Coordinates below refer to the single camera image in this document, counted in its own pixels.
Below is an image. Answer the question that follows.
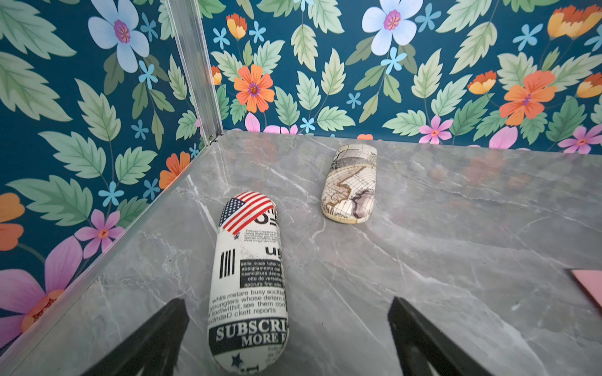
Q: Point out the pink rectangular paper sheet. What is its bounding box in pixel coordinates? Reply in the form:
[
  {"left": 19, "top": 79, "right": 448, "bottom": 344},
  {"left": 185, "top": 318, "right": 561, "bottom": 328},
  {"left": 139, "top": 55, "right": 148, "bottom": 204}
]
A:
[{"left": 571, "top": 269, "right": 602, "bottom": 306}]

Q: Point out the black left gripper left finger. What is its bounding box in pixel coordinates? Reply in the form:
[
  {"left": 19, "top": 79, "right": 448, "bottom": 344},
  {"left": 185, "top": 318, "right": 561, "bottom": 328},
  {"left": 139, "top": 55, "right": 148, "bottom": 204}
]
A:
[{"left": 84, "top": 298, "right": 190, "bottom": 375}]

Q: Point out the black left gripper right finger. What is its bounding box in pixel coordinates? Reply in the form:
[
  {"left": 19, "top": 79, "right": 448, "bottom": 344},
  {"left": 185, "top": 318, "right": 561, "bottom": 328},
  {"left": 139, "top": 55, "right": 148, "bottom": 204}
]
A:
[{"left": 387, "top": 297, "right": 490, "bottom": 375}]

